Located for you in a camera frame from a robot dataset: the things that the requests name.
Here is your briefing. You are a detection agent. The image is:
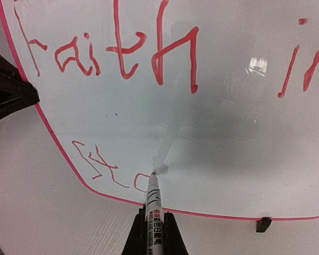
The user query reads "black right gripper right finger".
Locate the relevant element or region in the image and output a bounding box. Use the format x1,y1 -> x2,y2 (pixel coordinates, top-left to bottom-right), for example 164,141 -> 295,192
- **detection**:
163,212 -> 189,255

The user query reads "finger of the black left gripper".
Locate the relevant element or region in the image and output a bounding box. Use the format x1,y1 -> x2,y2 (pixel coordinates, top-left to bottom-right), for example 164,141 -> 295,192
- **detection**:
0,55 -> 39,104
0,98 -> 35,120

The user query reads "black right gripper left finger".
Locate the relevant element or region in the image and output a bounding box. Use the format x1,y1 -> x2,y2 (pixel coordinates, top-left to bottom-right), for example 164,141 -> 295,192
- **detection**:
121,212 -> 147,255

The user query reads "whiteboard marker pen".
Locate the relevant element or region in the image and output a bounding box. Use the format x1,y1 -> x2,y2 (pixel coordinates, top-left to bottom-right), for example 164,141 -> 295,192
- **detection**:
145,173 -> 164,255

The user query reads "pink framed whiteboard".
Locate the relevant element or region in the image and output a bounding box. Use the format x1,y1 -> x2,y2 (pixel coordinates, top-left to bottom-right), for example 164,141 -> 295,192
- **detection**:
0,1 -> 319,220

